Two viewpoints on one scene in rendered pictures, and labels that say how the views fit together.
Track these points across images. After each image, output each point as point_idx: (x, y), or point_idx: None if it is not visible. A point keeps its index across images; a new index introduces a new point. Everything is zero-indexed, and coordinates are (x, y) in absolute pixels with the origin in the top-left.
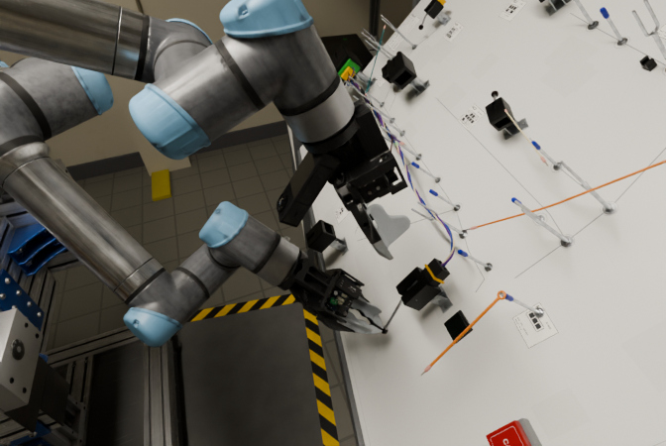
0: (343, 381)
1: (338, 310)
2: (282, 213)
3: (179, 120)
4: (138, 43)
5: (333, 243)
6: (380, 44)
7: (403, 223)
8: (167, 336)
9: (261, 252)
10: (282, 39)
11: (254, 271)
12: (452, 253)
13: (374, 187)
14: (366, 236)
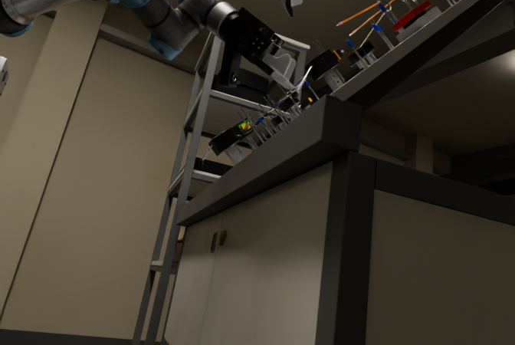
0: (241, 182)
1: (268, 31)
2: None
3: None
4: None
5: (232, 151)
6: (270, 116)
7: None
8: None
9: None
10: None
11: (211, 6)
12: (342, 51)
13: None
14: None
